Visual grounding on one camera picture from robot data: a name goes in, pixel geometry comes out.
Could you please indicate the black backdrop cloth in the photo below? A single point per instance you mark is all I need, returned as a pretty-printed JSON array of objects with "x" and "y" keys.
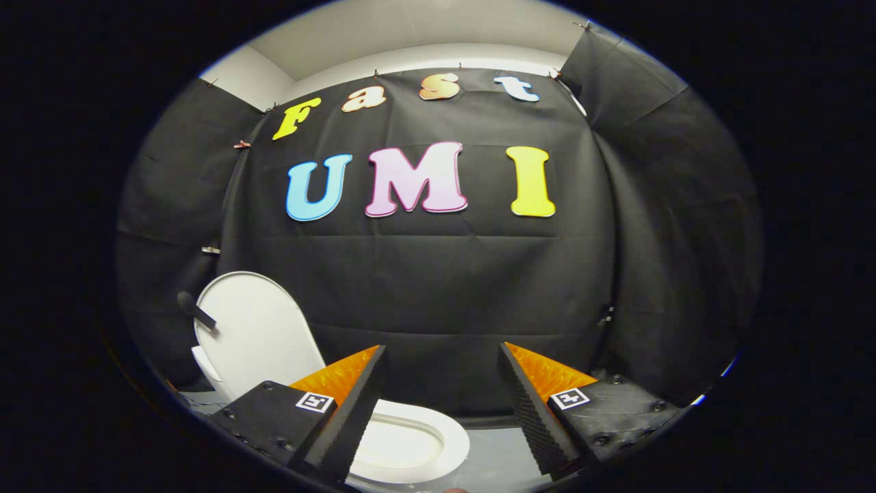
[{"x": 445, "y": 287}]

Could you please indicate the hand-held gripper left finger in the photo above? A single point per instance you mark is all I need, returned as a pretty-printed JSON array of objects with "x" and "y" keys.
[{"x": 345, "y": 424}]

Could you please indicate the white toilet lid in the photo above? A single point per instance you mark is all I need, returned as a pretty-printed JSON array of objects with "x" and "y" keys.
[{"x": 260, "y": 335}]

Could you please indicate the white toilet with tank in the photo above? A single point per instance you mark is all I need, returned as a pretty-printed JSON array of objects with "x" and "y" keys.
[{"x": 448, "y": 438}]

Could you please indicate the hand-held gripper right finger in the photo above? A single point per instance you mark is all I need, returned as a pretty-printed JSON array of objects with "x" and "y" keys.
[{"x": 537, "y": 424}]

